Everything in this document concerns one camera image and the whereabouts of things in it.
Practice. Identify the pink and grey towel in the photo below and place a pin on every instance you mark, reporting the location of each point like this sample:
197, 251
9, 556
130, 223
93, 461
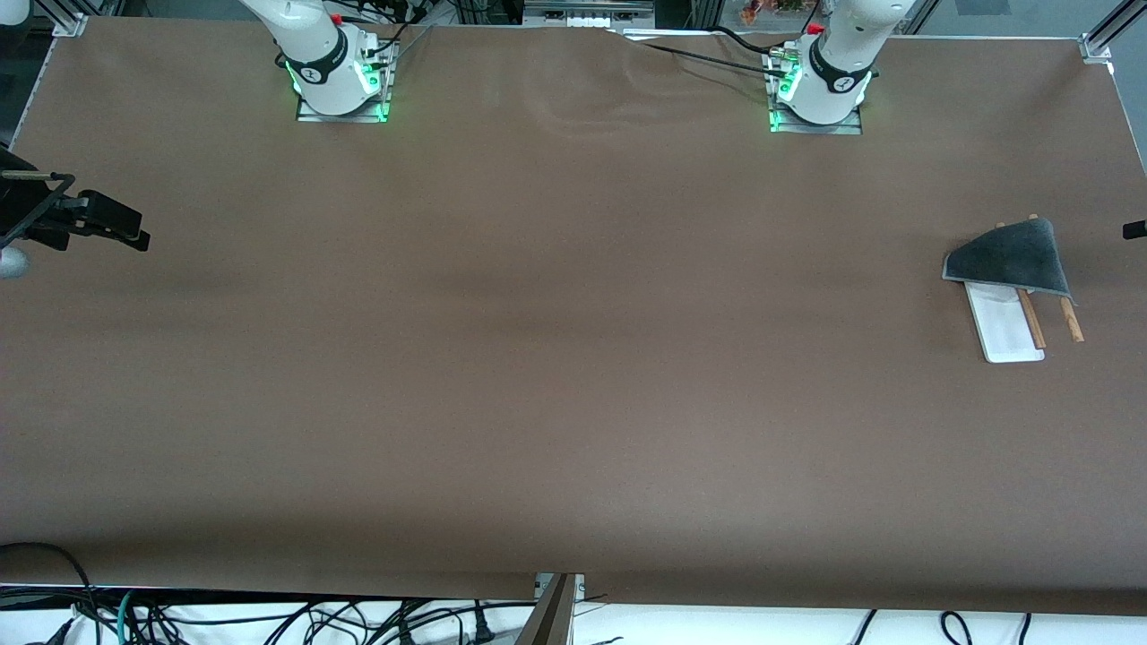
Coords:
1013, 255

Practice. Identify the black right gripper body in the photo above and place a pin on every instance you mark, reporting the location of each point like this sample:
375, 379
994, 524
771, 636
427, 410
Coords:
20, 202

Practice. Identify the aluminium frame post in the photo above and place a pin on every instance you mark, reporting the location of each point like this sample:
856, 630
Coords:
551, 618

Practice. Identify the aluminium table corner profile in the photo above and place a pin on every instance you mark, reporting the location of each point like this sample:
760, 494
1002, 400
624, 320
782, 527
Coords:
70, 25
1098, 45

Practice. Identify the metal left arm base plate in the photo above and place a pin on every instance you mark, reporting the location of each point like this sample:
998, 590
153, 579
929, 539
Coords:
842, 129

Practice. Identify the white power strip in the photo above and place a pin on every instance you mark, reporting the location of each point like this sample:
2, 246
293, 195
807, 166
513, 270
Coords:
587, 19

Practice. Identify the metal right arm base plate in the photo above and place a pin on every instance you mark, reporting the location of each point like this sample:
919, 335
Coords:
358, 117

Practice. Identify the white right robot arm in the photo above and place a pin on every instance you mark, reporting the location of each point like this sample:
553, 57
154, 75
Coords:
318, 81

